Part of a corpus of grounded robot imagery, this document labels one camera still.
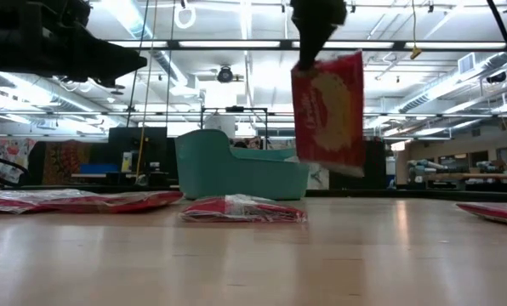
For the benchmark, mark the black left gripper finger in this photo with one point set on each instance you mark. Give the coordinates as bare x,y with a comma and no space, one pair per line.
104,72
96,47

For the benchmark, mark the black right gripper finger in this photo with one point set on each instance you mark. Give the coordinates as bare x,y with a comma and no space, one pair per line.
313,42

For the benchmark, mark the red popcorn bag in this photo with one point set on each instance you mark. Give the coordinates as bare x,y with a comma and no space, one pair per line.
15,202
500,212
143,202
330,119
236,210

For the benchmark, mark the blue grey robot arm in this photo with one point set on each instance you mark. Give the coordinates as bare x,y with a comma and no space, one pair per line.
423,166

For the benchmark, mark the overhead light bar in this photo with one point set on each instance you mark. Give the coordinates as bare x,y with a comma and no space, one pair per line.
228,43

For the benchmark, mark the yellow white carton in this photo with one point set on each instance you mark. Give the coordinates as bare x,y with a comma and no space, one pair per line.
127,161

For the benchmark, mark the round black ceiling fixture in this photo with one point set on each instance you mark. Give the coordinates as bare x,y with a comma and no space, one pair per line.
225,75

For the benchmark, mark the blue box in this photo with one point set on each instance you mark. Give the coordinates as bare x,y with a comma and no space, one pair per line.
98,168

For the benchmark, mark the patterned brown tapestry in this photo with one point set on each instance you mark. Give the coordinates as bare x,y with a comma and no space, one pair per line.
64,161

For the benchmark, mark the yellow hanging hook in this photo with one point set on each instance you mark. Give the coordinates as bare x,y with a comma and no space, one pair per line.
415,52

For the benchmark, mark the black metal stand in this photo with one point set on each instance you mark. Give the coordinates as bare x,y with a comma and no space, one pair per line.
234,109

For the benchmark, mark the white bucket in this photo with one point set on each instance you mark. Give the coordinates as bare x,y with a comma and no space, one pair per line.
220,125

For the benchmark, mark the floral cloth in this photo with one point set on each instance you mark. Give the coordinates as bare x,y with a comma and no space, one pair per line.
11,157

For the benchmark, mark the black cabinet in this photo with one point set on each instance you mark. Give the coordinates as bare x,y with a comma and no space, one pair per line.
374,161

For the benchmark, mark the floral panel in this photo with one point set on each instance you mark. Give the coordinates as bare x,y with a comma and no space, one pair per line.
319,180

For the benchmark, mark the ceiling air vent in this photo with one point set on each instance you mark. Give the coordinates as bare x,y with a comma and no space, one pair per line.
466,64

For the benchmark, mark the teal plastic basket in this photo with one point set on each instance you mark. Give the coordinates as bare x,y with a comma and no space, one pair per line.
219,178

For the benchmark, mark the black ceiling projector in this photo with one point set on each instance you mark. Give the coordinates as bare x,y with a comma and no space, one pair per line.
497,77

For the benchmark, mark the wooden workbench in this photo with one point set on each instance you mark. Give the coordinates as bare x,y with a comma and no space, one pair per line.
470,175

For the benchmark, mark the silver ceiling air duct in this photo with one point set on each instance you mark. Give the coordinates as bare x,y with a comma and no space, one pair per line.
168,64

